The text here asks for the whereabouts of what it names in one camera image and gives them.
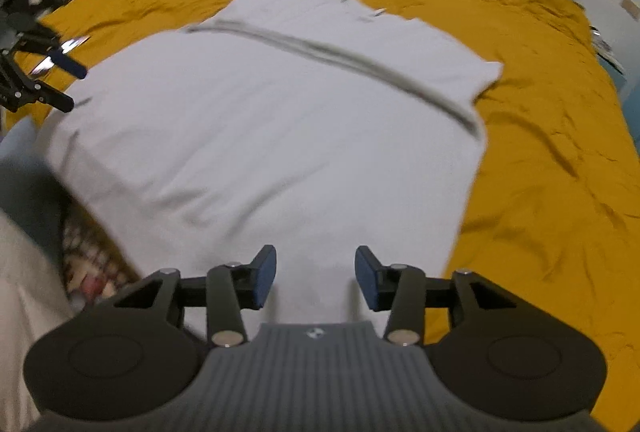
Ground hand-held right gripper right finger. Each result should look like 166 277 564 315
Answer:
354 246 532 347

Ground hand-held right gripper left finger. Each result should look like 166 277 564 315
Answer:
107 244 278 349

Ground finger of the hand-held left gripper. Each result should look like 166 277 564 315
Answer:
0 57 76 114
7 24 90 80

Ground white printed t-shirt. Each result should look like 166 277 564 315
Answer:
37 0 503 343

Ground patterned cloth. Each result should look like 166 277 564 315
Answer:
57 207 143 308

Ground yellow blanket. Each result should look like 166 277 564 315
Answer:
5 0 640 432

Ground pale cloth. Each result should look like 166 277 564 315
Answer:
0 212 76 432

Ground nightstand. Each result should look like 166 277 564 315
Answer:
589 26 632 105

